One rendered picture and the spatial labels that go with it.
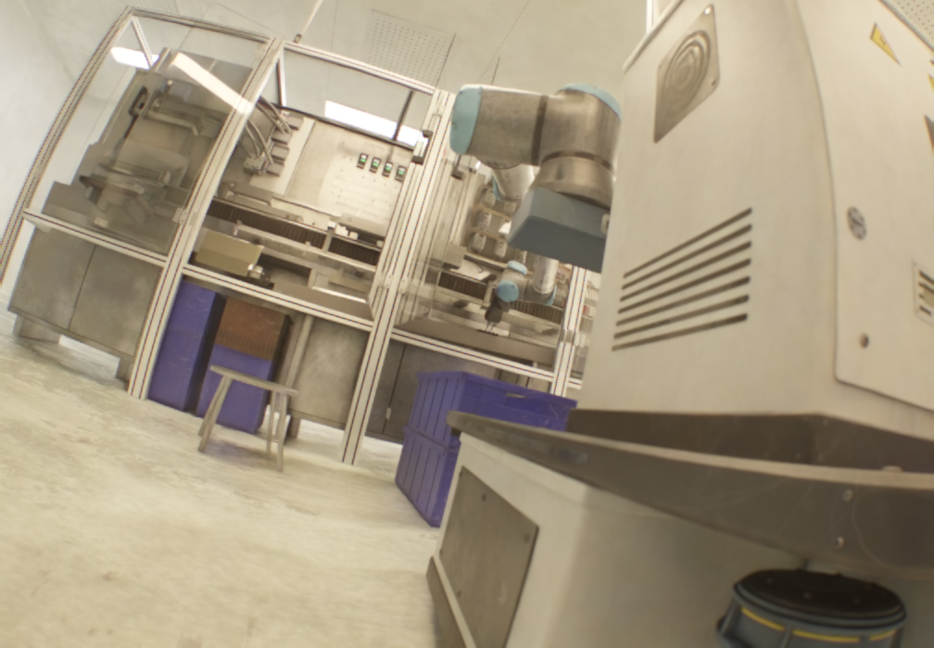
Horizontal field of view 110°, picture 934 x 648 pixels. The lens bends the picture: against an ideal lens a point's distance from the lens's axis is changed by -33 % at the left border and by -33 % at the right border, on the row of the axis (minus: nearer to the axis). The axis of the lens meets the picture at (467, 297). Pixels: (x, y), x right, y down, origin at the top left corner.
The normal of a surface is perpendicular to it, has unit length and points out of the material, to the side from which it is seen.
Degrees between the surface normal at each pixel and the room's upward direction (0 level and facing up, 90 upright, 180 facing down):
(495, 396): 90
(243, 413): 90
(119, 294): 90
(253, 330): 90
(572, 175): 70
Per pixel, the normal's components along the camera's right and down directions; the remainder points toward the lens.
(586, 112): -0.11, -0.26
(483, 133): -0.24, 0.55
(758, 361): -0.95, -0.27
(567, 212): 0.18, -0.19
